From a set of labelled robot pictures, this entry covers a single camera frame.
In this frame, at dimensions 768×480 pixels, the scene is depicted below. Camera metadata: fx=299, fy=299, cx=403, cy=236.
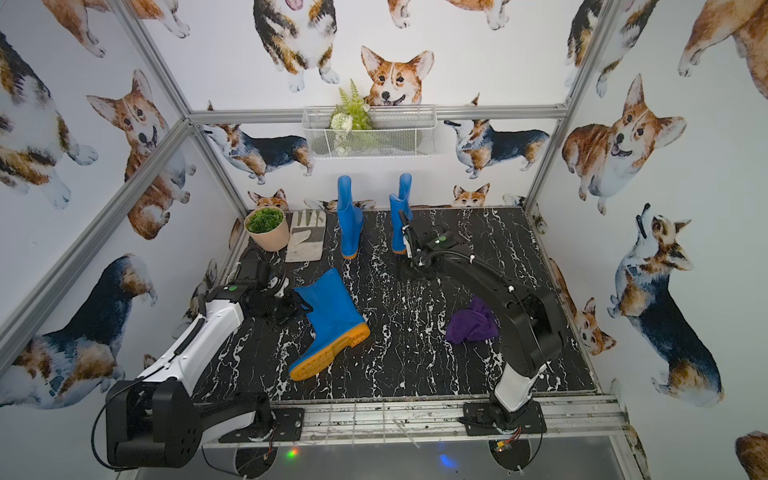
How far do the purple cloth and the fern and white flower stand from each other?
62 centimetres

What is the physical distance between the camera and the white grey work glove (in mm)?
1095

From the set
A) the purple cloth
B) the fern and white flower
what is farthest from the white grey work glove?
the purple cloth

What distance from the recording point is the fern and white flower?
82 centimetres

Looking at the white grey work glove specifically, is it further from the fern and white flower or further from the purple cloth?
the purple cloth

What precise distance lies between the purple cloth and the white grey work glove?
0.53 metres

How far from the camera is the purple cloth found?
86 centimetres

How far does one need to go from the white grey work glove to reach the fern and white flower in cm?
39
